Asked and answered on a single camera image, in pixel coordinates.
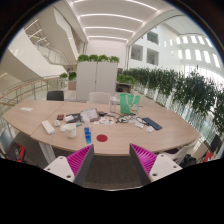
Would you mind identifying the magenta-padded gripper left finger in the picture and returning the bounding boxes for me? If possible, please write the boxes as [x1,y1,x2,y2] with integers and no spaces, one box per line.
[43,143,95,187]

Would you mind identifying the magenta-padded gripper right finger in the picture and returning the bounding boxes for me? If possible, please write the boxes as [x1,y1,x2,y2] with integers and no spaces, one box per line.
[129,143,183,186]

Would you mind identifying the clear blue-labelled water bottle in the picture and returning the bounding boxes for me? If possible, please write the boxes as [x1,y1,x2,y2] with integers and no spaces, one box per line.
[83,114,93,145]

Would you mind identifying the white side chair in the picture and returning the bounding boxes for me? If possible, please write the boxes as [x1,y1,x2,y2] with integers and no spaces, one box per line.
[159,139,198,166]

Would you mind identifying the white mug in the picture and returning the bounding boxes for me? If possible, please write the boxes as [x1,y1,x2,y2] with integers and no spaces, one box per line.
[64,123,78,139]

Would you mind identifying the white power strip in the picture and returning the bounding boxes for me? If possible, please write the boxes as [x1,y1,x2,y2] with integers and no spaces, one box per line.
[41,120,56,136]

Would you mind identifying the dark blue phone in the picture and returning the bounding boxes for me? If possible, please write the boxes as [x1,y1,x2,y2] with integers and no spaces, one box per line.
[141,116,163,131]

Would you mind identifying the black and red chair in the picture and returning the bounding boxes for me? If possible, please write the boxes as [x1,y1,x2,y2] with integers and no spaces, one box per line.
[0,128,28,164]

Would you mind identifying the flat round red coaster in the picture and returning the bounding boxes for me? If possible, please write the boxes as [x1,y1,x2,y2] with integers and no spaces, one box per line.
[96,133,109,143]

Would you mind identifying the black folder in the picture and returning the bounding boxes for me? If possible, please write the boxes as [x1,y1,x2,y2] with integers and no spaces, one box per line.
[64,113,83,124]

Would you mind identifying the open white notebook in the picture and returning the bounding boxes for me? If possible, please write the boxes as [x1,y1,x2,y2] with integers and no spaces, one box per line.
[79,107,101,123]

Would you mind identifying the colourful sticker sheet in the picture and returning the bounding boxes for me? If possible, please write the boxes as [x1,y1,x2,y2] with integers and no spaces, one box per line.
[94,117,116,126]

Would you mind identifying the green tote bag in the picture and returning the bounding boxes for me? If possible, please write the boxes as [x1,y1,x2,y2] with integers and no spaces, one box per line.
[119,92,141,116]

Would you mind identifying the row of green trees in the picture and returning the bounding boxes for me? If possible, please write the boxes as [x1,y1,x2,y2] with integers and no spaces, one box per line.
[122,66,224,134]

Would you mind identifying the clear white-lidded shaker bottle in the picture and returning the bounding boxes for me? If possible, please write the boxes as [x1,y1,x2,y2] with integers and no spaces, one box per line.
[109,94,120,114]

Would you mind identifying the planter box with plants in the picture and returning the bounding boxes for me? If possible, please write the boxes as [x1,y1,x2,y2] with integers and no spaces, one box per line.
[59,71,78,91]

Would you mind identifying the glass railing wooden handrail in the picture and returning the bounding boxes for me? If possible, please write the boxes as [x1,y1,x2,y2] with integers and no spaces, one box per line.
[0,74,61,108]

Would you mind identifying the low green potted plants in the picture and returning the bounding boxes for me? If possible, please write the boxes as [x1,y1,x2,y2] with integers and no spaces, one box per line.
[116,73,137,94]

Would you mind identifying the white cabinet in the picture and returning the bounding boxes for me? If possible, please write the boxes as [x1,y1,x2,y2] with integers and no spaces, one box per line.
[75,60,119,102]

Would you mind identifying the green plants atop cabinet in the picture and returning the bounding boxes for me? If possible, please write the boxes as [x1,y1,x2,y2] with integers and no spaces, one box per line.
[76,54,121,64]

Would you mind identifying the ceiling light strips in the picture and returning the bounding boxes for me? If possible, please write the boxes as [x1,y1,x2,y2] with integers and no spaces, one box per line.
[71,0,159,43]

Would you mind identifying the white power strip cable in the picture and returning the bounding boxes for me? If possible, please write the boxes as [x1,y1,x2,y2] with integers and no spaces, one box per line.
[48,133,56,148]

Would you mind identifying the black tangled cables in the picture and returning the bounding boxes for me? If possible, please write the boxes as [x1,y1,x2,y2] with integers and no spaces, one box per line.
[114,113,148,125]

